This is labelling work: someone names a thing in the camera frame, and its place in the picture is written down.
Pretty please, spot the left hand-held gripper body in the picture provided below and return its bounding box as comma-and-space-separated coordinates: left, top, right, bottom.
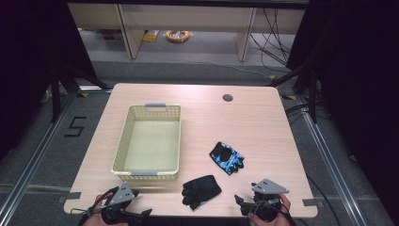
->
101, 182, 142, 225

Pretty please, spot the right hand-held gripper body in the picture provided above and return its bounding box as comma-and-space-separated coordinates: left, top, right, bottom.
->
249, 178, 290, 222

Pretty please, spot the blue patterned fingerless glove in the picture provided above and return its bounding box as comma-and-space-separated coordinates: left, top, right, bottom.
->
209, 141, 246, 176

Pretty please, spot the black fingerless glove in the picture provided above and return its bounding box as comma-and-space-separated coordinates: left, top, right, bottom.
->
181, 174, 223, 212

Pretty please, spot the cream plastic basket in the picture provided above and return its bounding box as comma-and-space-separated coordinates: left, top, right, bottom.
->
110, 103, 183, 183

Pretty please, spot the person's right hand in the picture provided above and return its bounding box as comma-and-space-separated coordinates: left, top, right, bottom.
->
247, 192, 294, 226

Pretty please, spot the person's left hand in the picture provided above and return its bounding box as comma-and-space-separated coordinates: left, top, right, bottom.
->
82, 191, 130, 226

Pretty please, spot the black metal stand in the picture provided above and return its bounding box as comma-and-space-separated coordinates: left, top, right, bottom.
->
266, 59, 319, 124
49, 60, 111, 124

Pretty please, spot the black curtain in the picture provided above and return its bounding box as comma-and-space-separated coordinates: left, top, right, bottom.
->
0, 0, 98, 164
285, 0, 399, 220

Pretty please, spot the yellow packet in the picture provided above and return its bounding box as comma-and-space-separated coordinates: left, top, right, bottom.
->
142, 30, 160, 43

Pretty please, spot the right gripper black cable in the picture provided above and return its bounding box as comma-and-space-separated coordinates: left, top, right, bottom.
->
254, 198, 297, 226

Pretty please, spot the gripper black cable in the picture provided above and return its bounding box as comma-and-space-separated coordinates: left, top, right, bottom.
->
70, 186, 120, 224
254, 198, 297, 226

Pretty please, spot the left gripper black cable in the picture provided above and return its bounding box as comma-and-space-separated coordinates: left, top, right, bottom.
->
70, 186, 120, 224

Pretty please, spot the black floor cable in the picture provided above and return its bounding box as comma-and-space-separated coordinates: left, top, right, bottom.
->
305, 173, 343, 226

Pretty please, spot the aluminium floor rail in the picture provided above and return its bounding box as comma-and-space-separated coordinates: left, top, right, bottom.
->
295, 95, 360, 226
0, 90, 79, 218

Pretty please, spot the bundle of black cables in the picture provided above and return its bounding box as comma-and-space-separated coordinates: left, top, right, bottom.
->
249, 8, 295, 68

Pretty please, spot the orange cable coil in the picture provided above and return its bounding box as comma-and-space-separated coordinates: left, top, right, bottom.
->
165, 29, 192, 43

